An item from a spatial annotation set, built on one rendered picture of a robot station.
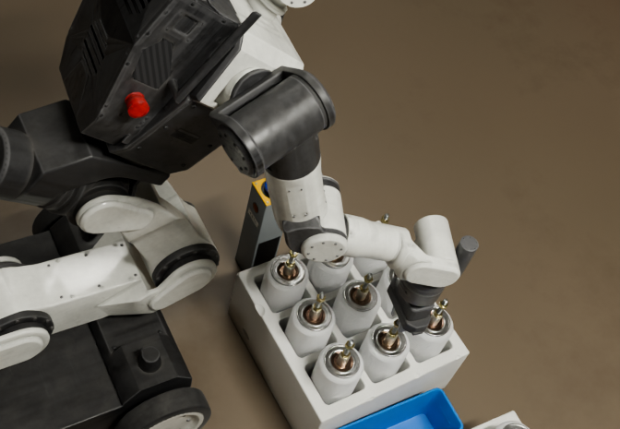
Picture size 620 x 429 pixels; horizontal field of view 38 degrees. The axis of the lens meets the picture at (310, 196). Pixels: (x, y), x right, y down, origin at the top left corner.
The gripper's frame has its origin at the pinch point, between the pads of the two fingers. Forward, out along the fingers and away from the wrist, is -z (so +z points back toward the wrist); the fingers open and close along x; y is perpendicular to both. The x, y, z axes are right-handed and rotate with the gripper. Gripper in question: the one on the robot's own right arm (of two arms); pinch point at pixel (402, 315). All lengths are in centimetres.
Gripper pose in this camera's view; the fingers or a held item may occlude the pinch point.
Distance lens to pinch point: 185.9
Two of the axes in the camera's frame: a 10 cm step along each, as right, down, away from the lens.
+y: 9.3, -1.5, 3.4
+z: 1.9, -5.9, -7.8
